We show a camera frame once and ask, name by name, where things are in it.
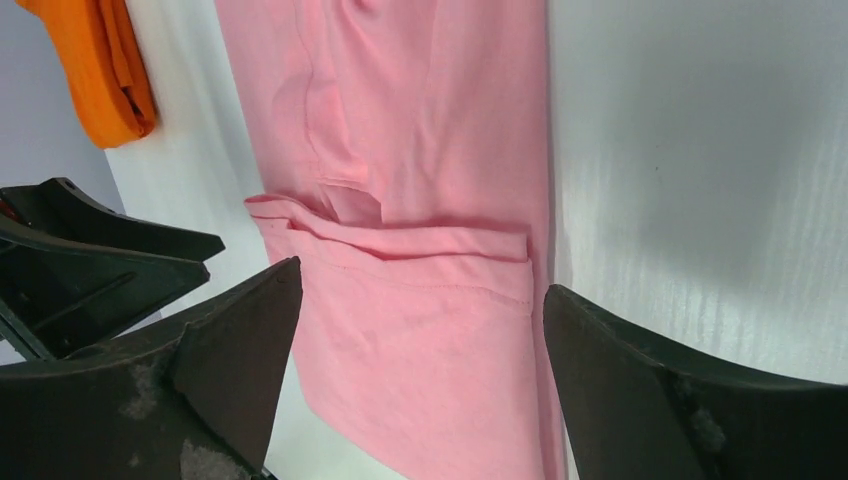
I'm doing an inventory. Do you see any pink t shirt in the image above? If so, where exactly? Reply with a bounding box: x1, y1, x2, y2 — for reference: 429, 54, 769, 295
216, 1, 567, 479

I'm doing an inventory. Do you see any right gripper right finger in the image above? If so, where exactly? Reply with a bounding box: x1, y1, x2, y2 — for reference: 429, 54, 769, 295
543, 285, 847, 479

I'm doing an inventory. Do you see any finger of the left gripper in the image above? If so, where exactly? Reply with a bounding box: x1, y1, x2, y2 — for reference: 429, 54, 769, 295
1, 177, 225, 262
1, 219, 211, 360

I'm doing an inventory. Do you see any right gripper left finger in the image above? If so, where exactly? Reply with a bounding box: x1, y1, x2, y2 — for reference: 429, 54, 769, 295
1, 257, 303, 479

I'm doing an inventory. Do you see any folded orange t shirt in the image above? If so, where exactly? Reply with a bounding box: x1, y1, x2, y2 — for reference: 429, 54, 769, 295
17, 0, 157, 149

